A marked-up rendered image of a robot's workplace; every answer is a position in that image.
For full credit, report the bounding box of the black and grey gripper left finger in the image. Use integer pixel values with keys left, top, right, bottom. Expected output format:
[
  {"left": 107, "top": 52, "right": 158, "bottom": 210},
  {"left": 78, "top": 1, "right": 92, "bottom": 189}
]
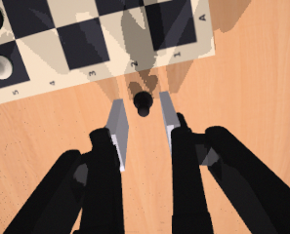
[{"left": 3, "top": 98, "right": 129, "bottom": 234}]

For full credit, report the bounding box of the black and cream chessboard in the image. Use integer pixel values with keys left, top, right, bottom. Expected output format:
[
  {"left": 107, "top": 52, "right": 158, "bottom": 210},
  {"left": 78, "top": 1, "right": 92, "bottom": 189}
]
[{"left": 0, "top": 0, "right": 215, "bottom": 104}]

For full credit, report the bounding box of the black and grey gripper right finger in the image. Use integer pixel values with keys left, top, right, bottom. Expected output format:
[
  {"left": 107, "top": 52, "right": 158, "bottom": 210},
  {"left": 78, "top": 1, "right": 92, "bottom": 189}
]
[{"left": 159, "top": 91, "right": 290, "bottom": 234}]

